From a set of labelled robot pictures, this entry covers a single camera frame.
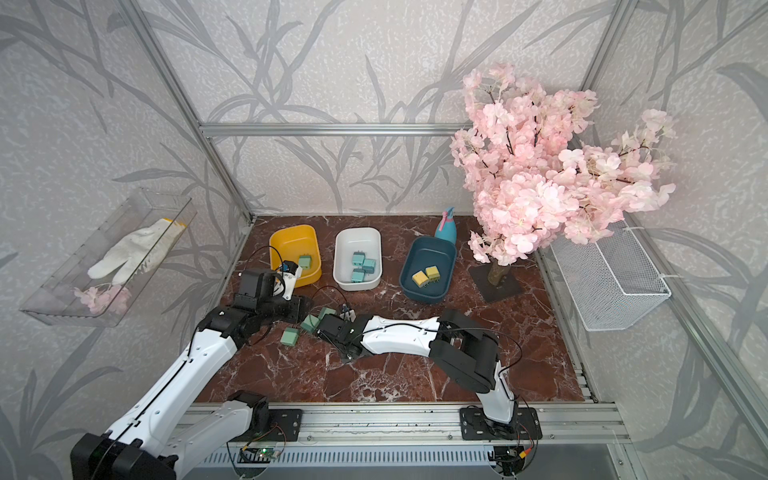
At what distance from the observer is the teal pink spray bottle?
3.25 feet

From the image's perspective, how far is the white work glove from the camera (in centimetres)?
64

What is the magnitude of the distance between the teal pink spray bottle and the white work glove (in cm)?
74
